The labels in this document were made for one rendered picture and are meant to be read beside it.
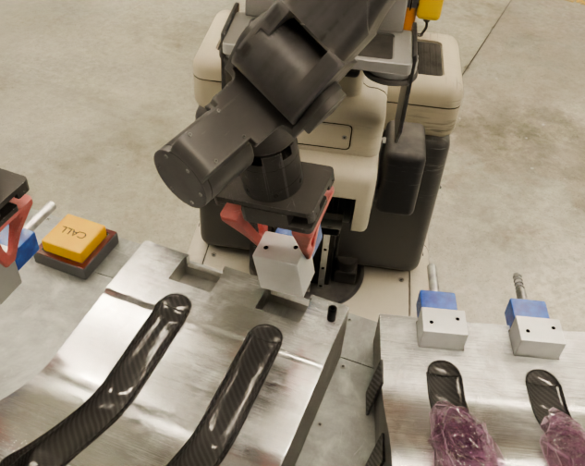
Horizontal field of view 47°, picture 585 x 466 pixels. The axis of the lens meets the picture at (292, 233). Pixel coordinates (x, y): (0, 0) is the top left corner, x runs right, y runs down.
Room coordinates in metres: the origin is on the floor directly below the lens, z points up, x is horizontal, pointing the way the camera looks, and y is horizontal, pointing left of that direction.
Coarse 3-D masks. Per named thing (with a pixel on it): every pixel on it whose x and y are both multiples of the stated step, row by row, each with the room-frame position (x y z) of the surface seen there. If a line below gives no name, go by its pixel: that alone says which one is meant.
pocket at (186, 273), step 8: (184, 264) 0.56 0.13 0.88; (192, 264) 0.56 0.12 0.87; (176, 272) 0.54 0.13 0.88; (184, 272) 0.56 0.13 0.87; (192, 272) 0.56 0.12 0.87; (200, 272) 0.56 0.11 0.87; (208, 272) 0.55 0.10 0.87; (216, 272) 0.56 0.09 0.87; (176, 280) 0.54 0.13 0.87; (184, 280) 0.55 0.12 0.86; (192, 280) 0.55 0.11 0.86; (200, 280) 0.55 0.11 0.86; (208, 280) 0.55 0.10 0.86; (216, 280) 0.55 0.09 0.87; (200, 288) 0.54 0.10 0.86; (208, 288) 0.54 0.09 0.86
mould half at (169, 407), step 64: (128, 320) 0.46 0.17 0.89; (192, 320) 0.47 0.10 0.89; (256, 320) 0.47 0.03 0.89; (320, 320) 0.48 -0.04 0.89; (64, 384) 0.38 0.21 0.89; (192, 384) 0.39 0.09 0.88; (320, 384) 0.42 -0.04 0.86; (0, 448) 0.28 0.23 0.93; (128, 448) 0.30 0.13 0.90; (256, 448) 0.33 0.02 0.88
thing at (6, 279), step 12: (48, 204) 0.58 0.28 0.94; (36, 216) 0.56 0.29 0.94; (24, 228) 0.53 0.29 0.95; (0, 240) 0.51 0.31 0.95; (24, 240) 0.51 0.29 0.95; (36, 240) 0.53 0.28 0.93; (24, 252) 0.51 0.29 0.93; (0, 264) 0.47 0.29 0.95; (12, 264) 0.48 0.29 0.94; (0, 276) 0.47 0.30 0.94; (12, 276) 0.48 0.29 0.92; (0, 288) 0.46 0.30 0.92; (12, 288) 0.48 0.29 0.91; (0, 300) 0.46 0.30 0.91
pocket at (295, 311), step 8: (264, 296) 0.52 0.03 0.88; (272, 296) 0.53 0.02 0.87; (280, 296) 0.53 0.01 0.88; (288, 296) 0.53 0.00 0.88; (264, 304) 0.52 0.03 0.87; (272, 304) 0.52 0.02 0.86; (280, 304) 0.52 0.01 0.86; (288, 304) 0.52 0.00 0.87; (296, 304) 0.52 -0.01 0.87; (304, 304) 0.52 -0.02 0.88; (272, 312) 0.51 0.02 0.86; (280, 312) 0.51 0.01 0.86; (288, 312) 0.51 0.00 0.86; (296, 312) 0.51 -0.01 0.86; (304, 312) 0.51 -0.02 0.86; (296, 320) 0.50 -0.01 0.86
